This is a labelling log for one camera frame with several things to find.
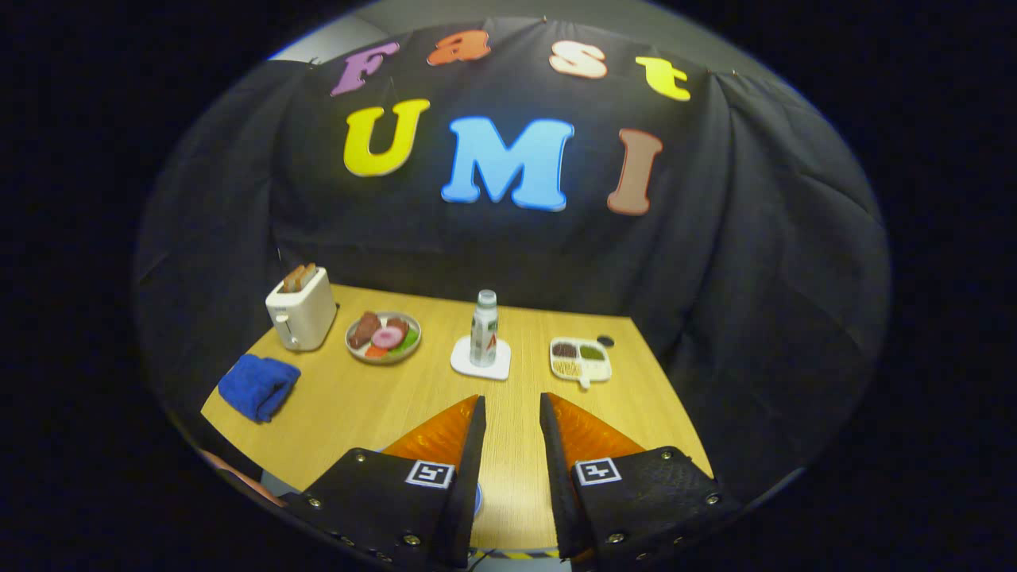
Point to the white square coaster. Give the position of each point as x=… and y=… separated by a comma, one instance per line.
x=465, y=363

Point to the brown toast slice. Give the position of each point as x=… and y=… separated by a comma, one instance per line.
x=308, y=273
x=292, y=279

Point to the white bottle with green label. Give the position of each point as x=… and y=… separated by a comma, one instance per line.
x=483, y=334

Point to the brown meat slice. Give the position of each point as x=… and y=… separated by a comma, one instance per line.
x=365, y=328

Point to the white divided snack tray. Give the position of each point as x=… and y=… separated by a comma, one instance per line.
x=592, y=371

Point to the orange carrot slice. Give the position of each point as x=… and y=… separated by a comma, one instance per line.
x=375, y=351

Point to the white toaster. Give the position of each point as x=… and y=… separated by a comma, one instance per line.
x=306, y=314

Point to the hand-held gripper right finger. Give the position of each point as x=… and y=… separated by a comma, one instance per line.
x=556, y=477

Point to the grey oval food plate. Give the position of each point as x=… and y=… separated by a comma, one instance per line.
x=391, y=359

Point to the blue folded cloth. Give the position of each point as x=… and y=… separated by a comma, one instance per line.
x=258, y=385

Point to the pink ham slice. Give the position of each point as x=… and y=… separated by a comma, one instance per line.
x=387, y=338

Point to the green lettuce leaf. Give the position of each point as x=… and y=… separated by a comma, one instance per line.
x=410, y=342

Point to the blue round plate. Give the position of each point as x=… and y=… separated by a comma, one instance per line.
x=477, y=499

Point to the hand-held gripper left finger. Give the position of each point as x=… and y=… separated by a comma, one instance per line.
x=465, y=485

